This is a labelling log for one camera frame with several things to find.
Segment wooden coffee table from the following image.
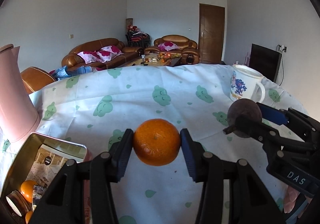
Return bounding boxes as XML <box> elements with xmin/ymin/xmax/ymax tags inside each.
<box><xmin>120</xmin><ymin>53</ymin><xmax>182</xmax><ymax>67</ymax></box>

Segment brown wooden door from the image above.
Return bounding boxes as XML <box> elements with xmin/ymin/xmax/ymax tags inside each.
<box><xmin>198</xmin><ymin>3</ymin><xmax>225</xmax><ymax>64</ymax></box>

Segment orange leather stool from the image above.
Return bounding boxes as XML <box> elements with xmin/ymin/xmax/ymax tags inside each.
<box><xmin>21</xmin><ymin>67</ymin><xmax>56</xmax><ymax>94</ymax></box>

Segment purple passion fruit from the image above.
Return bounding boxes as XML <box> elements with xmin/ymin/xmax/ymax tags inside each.
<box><xmin>223</xmin><ymin>99</ymin><xmax>262</xmax><ymax>138</ymax></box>

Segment mandarin orange back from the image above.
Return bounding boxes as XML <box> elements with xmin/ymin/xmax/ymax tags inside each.
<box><xmin>133</xmin><ymin>119</ymin><xmax>181</xmax><ymax>167</ymax></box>

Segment black television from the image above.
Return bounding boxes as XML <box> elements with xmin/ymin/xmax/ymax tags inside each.
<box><xmin>249</xmin><ymin>44</ymin><xmax>281</xmax><ymax>82</ymax></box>

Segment brown leather armchair sofa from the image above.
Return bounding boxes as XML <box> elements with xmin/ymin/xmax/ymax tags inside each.
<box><xmin>144</xmin><ymin>35</ymin><xmax>200</xmax><ymax>65</ymax></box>

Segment pink electric kettle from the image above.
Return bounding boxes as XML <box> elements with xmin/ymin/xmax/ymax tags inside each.
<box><xmin>0</xmin><ymin>44</ymin><xmax>40</xmax><ymax>144</ymax></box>

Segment small mandarin orange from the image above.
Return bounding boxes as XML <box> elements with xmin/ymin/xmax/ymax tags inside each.
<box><xmin>20</xmin><ymin>180</ymin><xmax>37</xmax><ymax>203</ymax></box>

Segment person's right hand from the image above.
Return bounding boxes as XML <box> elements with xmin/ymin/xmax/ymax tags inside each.
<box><xmin>283</xmin><ymin>186</ymin><xmax>300</xmax><ymax>213</ymax></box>

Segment white wall socket cable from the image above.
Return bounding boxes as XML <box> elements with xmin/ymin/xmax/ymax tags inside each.
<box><xmin>276</xmin><ymin>44</ymin><xmax>288</xmax><ymax>86</ymax></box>

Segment pink metal tin box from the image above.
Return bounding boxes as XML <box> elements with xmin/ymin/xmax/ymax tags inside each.
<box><xmin>1</xmin><ymin>132</ymin><xmax>91</xmax><ymax>223</ymax></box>

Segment stacked black chairs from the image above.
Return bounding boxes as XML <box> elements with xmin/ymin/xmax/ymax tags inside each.
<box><xmin>125</xmin><ymin>25</ymin><xmax>151</xmax><ymax>48</ymax></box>

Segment pink floral pillow armchair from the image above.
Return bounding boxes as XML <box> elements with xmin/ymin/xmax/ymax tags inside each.
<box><xmin>158</xmin><ymin>41</ymin><xmax>180</xmax><ymax>52</ymax></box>

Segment white mug blue print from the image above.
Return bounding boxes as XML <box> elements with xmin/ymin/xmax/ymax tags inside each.
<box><xmin>229</xmin><ymin>64</ymin><xmax>266</xmax><ymax>102</ymax></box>

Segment large orange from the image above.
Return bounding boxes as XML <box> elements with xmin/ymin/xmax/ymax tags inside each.
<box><xmin>25</xmin><ymin>211</ymin><xmax>33</xmax><ymax>224</ymax></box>

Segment brown leather long sofa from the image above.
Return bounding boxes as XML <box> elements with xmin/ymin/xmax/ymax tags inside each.
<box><xmin>61</xmin><ymin>38</ymin><xmax>143</xmax><ymax>71</ymax></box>

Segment pink floral pillow left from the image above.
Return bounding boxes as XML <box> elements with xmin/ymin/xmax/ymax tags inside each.
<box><xmin>78</xmin><ymin>45</ymin><xmax>124</xmax><ymax>64</ymax></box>

